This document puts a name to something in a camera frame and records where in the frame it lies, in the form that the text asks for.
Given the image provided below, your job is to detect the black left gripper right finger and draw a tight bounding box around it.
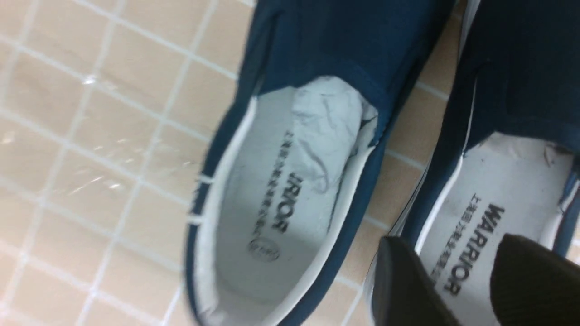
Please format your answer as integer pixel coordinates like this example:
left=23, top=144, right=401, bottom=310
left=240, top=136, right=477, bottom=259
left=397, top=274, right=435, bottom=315
left=490, top=235, right=580, bottom=326

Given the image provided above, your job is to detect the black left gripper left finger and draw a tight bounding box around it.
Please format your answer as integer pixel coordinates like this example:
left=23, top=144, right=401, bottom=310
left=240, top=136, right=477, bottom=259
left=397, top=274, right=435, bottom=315
left=372, top=236, right=460, bottom=326

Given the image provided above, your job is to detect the navy slip-on shoe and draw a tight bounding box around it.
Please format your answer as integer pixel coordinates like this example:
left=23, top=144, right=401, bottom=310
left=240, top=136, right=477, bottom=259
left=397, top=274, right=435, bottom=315
left=184, top=0, right=455, bottom=326
left=384, top=0, right=580, bottom=326

